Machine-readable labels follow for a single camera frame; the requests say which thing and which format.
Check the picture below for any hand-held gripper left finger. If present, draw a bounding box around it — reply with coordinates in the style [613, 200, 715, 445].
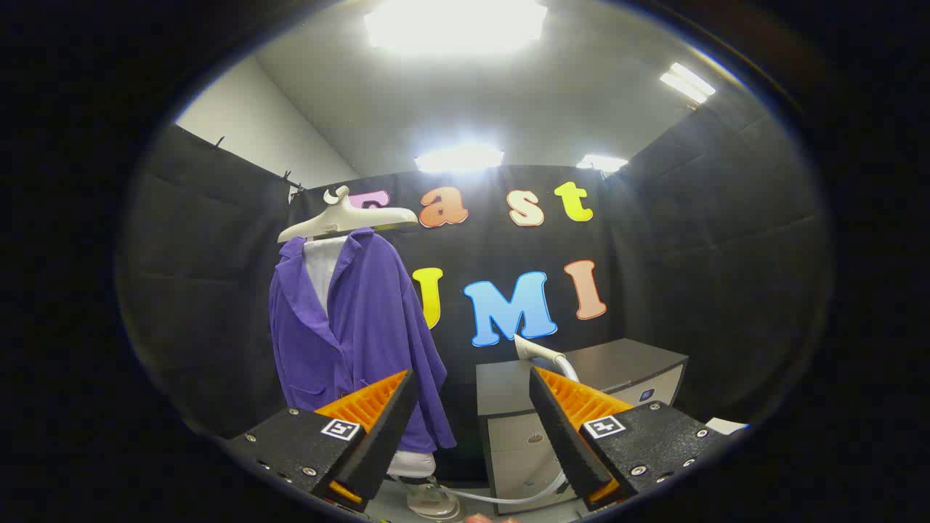
[225, 368, 420, 513]

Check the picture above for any white clothes hanger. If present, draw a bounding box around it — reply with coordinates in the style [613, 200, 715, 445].
[278, 185, 420, 244]

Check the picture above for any purple corduroy jacket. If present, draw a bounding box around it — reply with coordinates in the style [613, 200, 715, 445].
[269, 227, 457, 455]

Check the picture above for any grey cabinet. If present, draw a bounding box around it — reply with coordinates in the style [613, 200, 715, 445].
[476, 338, 689, 516]

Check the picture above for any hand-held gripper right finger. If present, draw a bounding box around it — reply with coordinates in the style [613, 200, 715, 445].
[528, 365, 731, 513]

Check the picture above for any white shirt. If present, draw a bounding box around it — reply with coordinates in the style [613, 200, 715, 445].
[303, 236, 437, 478]

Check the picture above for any large ceiling light panel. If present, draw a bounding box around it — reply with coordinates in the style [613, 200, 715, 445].
[363, 0, 549, 56]

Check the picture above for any white ribbed steamer hose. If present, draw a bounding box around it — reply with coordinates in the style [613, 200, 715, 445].
[436, 352, 582, 506]

